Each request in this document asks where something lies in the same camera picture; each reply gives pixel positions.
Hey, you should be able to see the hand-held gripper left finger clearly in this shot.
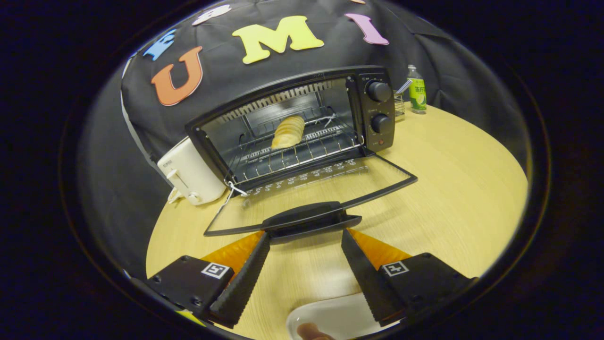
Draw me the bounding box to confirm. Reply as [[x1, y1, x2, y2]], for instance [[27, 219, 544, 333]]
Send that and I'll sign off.
[[144, 231, 271, 330]]

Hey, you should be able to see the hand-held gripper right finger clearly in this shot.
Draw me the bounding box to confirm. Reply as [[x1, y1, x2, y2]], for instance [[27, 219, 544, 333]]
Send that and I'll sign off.
[[341, 229, 477, 327]]

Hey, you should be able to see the yellow ridged bread roll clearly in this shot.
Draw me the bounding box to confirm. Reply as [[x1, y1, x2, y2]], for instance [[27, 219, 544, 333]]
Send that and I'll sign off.
[[271, 115, 306, 150]]

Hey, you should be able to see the black toaster oven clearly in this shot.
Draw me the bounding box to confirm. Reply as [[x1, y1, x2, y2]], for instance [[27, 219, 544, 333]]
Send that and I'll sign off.
[[185, 65, 419, 245]]

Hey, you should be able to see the white pop-up toaster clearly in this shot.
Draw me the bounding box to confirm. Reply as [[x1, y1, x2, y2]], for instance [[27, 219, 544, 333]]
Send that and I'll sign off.
[[157, 136, 228, 206]]

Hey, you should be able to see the white plate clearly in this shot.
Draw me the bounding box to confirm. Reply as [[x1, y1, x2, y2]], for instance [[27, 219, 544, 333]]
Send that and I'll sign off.
[[285, 292, 402, 340]]

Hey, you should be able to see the green drink bottle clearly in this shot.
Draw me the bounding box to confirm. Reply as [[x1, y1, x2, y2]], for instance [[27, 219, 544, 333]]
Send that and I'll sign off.
[[407, 65, 428, 115]]

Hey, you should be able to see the small wire basket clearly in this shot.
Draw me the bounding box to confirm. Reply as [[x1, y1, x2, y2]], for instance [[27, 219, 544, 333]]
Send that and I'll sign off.
[[394, 79, 412, 119]]

